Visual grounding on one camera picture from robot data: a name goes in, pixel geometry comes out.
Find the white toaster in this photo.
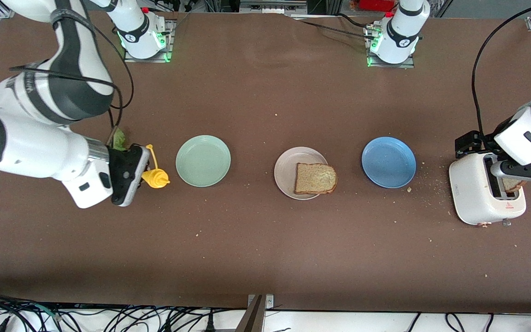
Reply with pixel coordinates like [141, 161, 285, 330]
[448, 148, 527, 228]

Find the small metal bracket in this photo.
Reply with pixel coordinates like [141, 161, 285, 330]
[247, 294, 274, 310]

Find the blue plate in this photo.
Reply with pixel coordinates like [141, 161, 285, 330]
[361, 136, 417, 189]

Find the mint green plate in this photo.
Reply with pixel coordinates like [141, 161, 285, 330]
[176, 135, 231, 188]

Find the yellow mustard squeeze bottle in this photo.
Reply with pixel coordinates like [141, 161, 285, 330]
[140, 144, 171, 190]

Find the grey aluminium frame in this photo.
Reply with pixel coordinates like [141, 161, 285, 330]
[239, 0, 308, 14]

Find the grey metal bar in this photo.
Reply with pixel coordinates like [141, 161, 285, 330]
[234, 295, 266, 332]

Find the teal floor cable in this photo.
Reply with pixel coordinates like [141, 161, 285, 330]
[17, 302, 63, 322]

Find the red box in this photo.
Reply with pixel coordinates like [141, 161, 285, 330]
[358, 0, 397, 12]

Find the black base cable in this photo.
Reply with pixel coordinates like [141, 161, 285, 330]
[299, 19, 377, 41]
[335, 13, 373, 28]

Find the beige plate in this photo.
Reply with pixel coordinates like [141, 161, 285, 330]
[274, 147, 330, 201]

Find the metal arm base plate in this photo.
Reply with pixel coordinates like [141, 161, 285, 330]
[365, 25, 416, 69]
[123, 18, 175, 63]

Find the brown bread slice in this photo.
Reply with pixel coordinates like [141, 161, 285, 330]
[502, 178, 527, 193]
[294, 162, 338, 195]

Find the green lettuce leaf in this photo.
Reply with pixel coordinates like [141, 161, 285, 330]
[110, 125, 130, 152]

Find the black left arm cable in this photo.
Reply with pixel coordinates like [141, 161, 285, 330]
[472, 0, 531, 139]

